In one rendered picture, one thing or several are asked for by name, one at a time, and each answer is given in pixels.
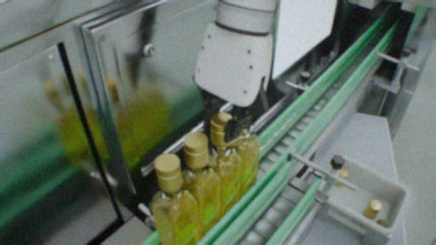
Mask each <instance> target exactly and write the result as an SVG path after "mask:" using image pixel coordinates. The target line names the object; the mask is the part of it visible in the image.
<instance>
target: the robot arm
mask: <svg viewBox="0 0 436 245"><path fill-rule="evenodd" d="M386 1H394V2H403V3H410V4H414V5H416V6H424V7H431V8H436V0H386ZM276 2H277V0H219V1H218V2H215V3H214V5H213V10H214V11H216V12H217V13H216V14H215V20H212V21H211V22H210V23H209V26H208V28H207V29H206V32H205V36H204V40H203V42H202V46H201V49H200V52H199V55H198V61H197V65H196V69H195V74H194V75H193V76H192V80H193V81H194V82H195V84H196V85H197V86H198V87H199V90H200V92H201V95H202V97H203V105H205V110H204V118H203V127H202V129H203V130H208V129H210V128H211V118H212V116H213V115H215V114H216V113H220V112H221V104H220V103H219V100H220V98H222V99H224V100H226V101H229V102H231V103H233V108H232V118H230V119H228V120H227V127H226V130H225V134H224V142H225V143H229V142H230V141H232V140H235V139H237V138H238V137H239V136H240V134H241V130H242V127H243V124H244V119H245V118H246V117H251V116H258V115H264V114H265V113H267V112H269V107H268V103H267V97H266V94H265V91H266V87H267V82H268V79H269V75H270V74H269V71H270V65H271V61H272V54H273V48H272V45H273V36H272V35H270V34H269V31H270V28H271V24H272V22H273V20H272V18H273V14H274V11H275V5H276ZM254 101H255V106H250V105H251V104H252V103H253V102H254Z"/></svg>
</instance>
